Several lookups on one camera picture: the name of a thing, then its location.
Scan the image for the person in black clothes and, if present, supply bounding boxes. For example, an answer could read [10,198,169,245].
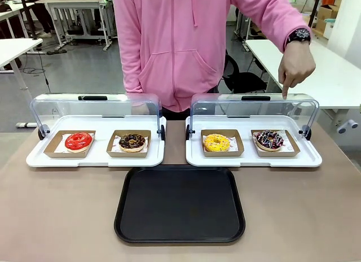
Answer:
[25,0,56,38]

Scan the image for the dark donut with white drizzle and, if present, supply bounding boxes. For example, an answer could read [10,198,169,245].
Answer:
[254,129,285,151]

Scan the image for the black plastic serving tray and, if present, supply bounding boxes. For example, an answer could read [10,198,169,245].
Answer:
[113,165,246,244]

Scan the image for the white background table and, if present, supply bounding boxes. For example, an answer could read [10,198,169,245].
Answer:
[244,39,361,125]
[0,37,44,129]

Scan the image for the person's right arm pink sleeve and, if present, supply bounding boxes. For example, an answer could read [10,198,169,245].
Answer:
[112,0,149,108]

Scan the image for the black office chair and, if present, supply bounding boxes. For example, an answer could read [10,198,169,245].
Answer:
[222,49,268,94]

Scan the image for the yellow sprinkled donut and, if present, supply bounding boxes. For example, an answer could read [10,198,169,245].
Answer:
[203,133,231,153]

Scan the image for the brown top white frame desk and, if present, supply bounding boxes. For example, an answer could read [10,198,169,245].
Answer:
[34,0,118,51]

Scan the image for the person torso pink hoodie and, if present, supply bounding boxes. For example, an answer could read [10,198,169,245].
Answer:
[112,0,240,113]

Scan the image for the white display case base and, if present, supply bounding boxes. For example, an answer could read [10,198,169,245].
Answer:
[185,115,323,168]
[25,115,167,168]

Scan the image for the white desk with black post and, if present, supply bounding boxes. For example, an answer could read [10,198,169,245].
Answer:
[0,0,39,40]

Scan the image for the black wristwatch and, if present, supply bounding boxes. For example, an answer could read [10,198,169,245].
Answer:
[285,28,312,47]

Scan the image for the black floor cable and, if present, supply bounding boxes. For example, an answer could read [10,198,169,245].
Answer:
[21,46,52,94]

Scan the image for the red glazed donut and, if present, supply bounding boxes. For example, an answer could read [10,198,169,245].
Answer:
[64,132,94,154]

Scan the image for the chocolate donut with nuts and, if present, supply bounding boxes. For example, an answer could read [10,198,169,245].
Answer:
[118,133,148,153]

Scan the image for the person's left hand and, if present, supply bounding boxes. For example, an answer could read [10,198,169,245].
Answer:
[278,41,316,100]

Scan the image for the brown cardboard donut tray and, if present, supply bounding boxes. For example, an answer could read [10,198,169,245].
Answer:
[250,129,302,158]
[105,129,152,158]
[200,129,245,158]
[43,130,96,159]

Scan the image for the clear hinged display lid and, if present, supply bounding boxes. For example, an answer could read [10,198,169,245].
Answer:
[29,93,167,141]
[186,93,320,141]

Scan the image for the cardboard box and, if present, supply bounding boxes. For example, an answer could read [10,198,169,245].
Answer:
[312,3,342,39]

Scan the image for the person's left forearm pink sleeve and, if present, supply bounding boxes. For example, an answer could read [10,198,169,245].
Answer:
[231,0,312,53]

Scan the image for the white table foot with casters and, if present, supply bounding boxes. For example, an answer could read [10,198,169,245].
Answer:
[337,119,359,134]

